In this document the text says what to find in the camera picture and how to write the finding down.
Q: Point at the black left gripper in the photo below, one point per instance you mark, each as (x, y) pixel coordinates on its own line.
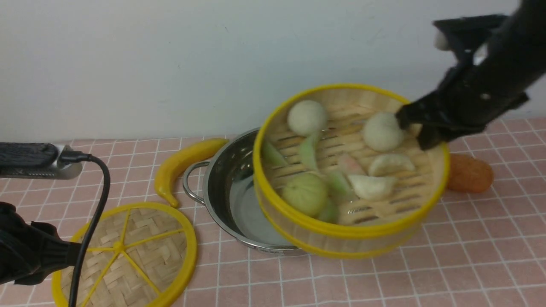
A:
(29, 253)

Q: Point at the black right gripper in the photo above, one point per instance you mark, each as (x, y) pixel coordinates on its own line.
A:
(484, 85)

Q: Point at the yellow woven steamer lid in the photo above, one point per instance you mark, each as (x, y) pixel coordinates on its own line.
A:
(141, 255)

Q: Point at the yellow bamboo steamer basket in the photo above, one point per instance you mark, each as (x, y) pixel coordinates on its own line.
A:
(364, 228)

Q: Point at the stainless steel pot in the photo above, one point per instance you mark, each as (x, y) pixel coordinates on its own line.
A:
(228, 195)

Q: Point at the white bun right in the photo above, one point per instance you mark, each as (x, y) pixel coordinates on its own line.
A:
(381, 132)

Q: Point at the white bun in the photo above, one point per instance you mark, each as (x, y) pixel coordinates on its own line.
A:
(307, 117)
(381, 132)

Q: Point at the orange toy potato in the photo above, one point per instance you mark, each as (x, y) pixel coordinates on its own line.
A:
(469, 175)

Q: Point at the white dumpling upper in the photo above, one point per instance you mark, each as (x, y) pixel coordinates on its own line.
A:
(386, 164)

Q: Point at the white dumpling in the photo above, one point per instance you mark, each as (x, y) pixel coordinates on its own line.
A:
(386, 164)
(372, 188)

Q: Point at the white dumpling lower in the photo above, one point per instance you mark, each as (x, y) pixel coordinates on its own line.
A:
(372, 188)

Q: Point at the pink dumpling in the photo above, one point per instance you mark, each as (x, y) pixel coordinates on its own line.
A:
(348, 165)

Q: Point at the green dumpling centre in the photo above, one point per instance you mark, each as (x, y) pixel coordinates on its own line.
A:
(308, 150)

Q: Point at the green dumpling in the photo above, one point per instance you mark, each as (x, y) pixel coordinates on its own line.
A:
(272, 156)
(329, 213)
(308, 150)

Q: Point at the white bun upper left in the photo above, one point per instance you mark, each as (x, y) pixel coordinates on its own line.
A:
(307, 117)

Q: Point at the green dumpling bottom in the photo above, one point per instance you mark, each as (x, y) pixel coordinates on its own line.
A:
(329, 213)

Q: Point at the pink checkered tablecloth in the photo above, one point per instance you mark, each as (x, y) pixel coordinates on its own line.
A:
(475, 250)

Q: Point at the green bun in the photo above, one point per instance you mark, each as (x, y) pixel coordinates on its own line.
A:
(306, 193)

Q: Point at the green dumpling left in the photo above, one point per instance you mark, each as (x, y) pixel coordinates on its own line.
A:
(272, 156)

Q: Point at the yellow toy banana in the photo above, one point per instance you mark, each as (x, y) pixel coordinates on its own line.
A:
(176, 164)

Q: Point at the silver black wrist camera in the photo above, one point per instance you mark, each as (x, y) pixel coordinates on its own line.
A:
(35, 160)

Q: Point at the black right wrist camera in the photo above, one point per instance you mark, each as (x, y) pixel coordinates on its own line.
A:
(465, 35)

